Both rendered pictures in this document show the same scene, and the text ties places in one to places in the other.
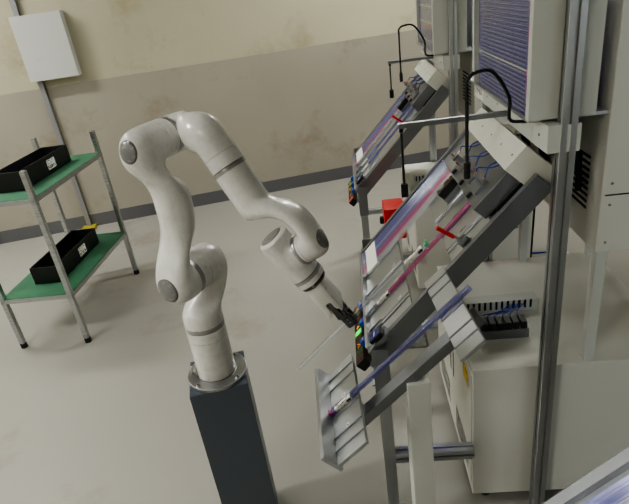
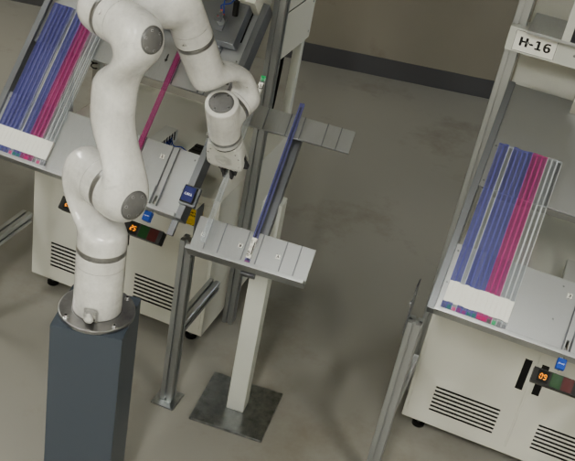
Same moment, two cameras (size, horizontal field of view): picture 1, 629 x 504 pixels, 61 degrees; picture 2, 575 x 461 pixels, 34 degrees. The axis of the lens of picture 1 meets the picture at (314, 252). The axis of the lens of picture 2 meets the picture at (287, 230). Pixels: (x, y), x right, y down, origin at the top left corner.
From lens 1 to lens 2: 2.26 m
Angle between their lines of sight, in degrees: 70
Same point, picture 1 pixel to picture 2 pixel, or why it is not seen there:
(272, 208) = (238, 70)
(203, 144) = (200, 17)
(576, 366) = not seen: hidden behind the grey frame
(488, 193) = (240, 26)
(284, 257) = (239, 118)
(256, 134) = not seen: outside the picture
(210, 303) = not seen: hidden behind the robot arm
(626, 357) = (271, 148)
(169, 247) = (130, 151)
